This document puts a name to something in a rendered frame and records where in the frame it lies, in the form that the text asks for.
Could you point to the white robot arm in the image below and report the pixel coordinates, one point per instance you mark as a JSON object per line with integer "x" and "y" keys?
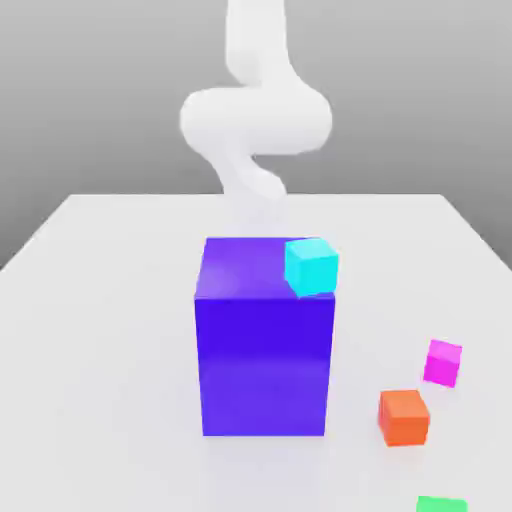
{"x": 256, "y": 120}

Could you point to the small cyan cube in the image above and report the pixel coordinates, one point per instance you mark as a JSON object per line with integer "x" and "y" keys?
{"x": 311, "y": 268}

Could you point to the small magenta cube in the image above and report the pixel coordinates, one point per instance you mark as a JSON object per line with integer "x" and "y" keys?
{"x": 442, "y": 366}

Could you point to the small orange cube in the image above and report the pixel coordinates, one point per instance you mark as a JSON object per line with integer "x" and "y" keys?
{"x": 404, "y": 420}

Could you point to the small green cube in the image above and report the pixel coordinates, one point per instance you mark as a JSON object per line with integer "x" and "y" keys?
{"x": 440, "y": 504}

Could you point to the large purple box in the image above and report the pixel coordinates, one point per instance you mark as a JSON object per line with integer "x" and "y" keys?
{"x": 262, "y": 360}

